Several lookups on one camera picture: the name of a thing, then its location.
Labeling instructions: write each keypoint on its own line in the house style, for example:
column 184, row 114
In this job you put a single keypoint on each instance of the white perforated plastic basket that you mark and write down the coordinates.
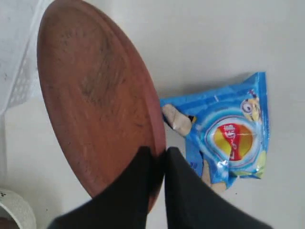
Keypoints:
column 19, row 24

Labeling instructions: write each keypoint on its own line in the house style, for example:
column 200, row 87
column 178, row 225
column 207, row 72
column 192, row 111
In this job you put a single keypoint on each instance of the round brown wooden plate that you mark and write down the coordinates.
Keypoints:
column 98, row 93

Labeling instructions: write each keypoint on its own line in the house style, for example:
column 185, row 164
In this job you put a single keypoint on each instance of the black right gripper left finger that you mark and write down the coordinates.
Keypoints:
column 125, row 203

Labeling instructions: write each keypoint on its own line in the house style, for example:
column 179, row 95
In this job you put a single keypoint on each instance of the blue chips bag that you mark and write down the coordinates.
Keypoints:
column 226, row 130

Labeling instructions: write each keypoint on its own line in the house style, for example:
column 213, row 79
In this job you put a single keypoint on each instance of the pale green ceramic bowl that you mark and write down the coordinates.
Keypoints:
column 16, row 208

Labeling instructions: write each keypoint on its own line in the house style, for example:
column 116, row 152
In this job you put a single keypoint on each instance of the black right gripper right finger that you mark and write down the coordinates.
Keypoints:
column 191, row 204

